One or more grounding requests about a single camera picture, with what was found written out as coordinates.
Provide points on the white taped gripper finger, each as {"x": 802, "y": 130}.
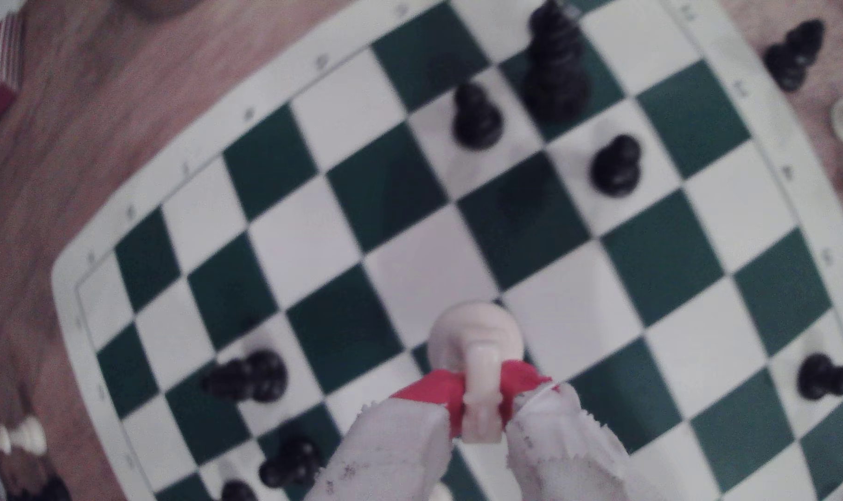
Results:
{"x": 567, "y": 459}
{"x": 387, "y": 452}

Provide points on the white chess knight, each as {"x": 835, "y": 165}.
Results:
{"x": 477, "y": 334}

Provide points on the black chess pawn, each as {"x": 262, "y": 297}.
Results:
{"x": 616, "y": 167}
{"x": 477, "y": 122}
{"x": 293, "y": 463}
{"x": 237, "y": 492}
{"x": 819, "y": 377}

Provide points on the green and white chess mat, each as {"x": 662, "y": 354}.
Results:
{"x": 428, "y": 278}

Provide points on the black chess king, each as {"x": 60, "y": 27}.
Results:
{"x": 555, "y": 76}

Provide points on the black chess bishop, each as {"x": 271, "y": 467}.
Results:
{"x": 793, "y": 52}

